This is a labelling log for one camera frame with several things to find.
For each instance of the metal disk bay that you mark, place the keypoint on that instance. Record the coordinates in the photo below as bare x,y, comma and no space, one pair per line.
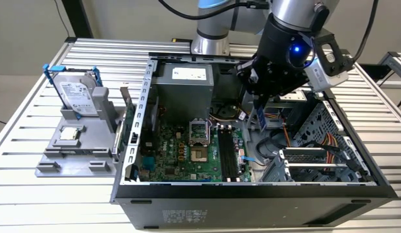
303,155

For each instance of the green motherboard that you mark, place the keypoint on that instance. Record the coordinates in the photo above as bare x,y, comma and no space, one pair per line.
203,170

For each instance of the black chipset chip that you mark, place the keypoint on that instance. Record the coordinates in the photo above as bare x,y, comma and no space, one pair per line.
169,171

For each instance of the black PC case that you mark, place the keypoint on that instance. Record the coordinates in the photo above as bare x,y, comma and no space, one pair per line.
219,208

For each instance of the blue board connector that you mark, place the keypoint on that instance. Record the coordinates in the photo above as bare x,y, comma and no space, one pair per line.
148,163

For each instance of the silver CPU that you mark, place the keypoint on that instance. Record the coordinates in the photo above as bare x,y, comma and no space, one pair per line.
68,134

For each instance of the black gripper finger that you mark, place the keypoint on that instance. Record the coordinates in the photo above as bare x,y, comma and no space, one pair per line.
256,82
287,82

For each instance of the black metal post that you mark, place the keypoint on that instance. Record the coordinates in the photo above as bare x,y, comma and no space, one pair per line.
76,17

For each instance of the RAM stick with blue label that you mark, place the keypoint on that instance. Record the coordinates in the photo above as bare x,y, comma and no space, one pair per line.
262,116

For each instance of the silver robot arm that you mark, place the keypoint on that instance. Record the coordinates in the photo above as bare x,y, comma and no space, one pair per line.
212,26

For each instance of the yellow tipped black plug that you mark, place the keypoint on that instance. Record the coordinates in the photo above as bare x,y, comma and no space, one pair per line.
175,39

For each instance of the grey metal drive cage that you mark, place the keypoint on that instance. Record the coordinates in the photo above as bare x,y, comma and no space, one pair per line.
295,95

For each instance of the blue expansion slot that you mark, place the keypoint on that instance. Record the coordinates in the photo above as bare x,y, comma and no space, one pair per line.
203,180

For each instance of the beige power connector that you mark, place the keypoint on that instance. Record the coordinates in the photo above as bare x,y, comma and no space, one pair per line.
242,153

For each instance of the CPU socket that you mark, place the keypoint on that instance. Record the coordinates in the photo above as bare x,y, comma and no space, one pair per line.
199,155

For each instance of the black case fan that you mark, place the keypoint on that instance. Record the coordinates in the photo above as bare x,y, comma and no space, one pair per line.
149,126

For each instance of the grey parts rack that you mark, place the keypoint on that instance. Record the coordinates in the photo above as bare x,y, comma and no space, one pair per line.
92,140

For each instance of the black round speaker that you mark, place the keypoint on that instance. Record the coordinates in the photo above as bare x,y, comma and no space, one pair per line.
228,112

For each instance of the aluminium side table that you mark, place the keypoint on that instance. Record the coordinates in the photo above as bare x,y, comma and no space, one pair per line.
394,70

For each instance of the hard disk in blue carrier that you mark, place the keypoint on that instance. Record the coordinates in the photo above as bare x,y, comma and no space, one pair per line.
73,94

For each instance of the green graphics card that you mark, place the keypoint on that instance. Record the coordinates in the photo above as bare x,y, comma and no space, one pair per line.
129,116

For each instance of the blue tabbed data connector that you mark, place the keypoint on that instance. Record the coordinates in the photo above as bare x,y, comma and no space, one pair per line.
248,159

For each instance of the RAM slot with white clips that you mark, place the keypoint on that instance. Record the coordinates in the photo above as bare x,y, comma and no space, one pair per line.
226,153
235,153

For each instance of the grey power supply unit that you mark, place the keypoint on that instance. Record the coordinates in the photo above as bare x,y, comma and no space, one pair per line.
183,97

